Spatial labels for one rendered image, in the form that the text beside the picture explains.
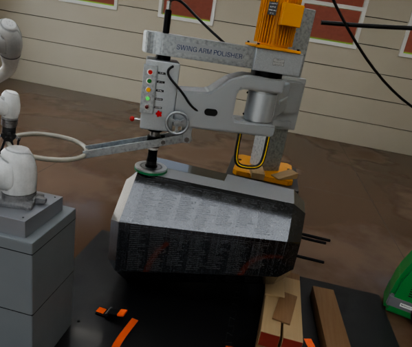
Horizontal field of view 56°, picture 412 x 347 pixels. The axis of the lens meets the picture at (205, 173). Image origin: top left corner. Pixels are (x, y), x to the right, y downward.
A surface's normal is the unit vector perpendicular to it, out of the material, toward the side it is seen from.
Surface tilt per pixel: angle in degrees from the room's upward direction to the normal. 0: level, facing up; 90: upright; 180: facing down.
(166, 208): 45
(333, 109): 90
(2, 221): 90
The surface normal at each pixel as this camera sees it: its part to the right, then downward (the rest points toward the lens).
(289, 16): 0.14, 0.36
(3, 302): -0.18, 0.32
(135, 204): 0.00, -0.43
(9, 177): 0.38, 0.33
